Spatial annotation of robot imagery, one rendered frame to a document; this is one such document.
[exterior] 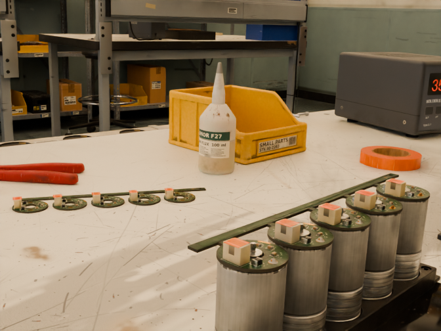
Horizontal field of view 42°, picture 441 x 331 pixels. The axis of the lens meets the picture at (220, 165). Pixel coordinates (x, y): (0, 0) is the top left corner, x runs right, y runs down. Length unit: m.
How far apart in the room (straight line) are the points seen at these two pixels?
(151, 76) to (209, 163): 4.36
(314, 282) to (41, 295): 0.15
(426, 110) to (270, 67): 5.57
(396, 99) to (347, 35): 5.40
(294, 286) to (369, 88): 0.59
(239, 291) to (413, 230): 0.12
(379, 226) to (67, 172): 0.33
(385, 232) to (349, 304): 0.04
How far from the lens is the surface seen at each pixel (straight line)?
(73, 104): 4.51
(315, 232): 0.22
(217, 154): 0.51
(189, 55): 3.05
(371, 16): 5.97
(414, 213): 0.28
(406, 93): 0.74
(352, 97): 0.81
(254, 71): 6.12
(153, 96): 4.90
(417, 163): 0.59
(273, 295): 0.20
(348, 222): 0.23
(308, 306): 0.22
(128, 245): 0.36
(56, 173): 0.49
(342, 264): 0.24
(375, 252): 0.26
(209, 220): 0.40
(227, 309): 0.20
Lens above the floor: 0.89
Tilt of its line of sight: 15 degrees down
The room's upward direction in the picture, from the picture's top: 2 degrees clockwise
